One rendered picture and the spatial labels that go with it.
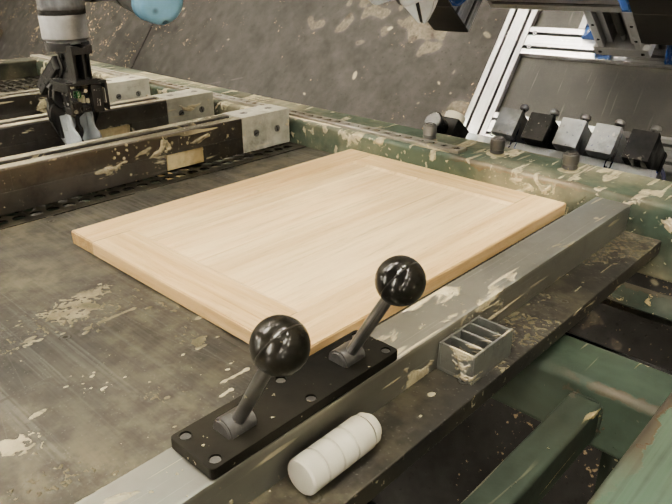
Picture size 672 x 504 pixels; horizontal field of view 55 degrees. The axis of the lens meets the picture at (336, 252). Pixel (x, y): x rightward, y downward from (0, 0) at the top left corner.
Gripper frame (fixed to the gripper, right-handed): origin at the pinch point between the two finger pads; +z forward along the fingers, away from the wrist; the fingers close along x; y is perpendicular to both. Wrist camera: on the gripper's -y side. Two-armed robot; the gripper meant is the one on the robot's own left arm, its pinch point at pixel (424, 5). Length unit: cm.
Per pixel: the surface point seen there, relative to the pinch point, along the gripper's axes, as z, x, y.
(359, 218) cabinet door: 31.0, -16.5, 3.5
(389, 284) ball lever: 5.7, 14.9, 28.1
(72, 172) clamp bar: 19, -58, 22
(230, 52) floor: 92, -212, -113
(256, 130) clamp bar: 35, -58, -13
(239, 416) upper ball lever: 8.4, 10.5, 41.0
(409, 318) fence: 20.2, 8.2, 21.6
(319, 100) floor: 99, -145, -100
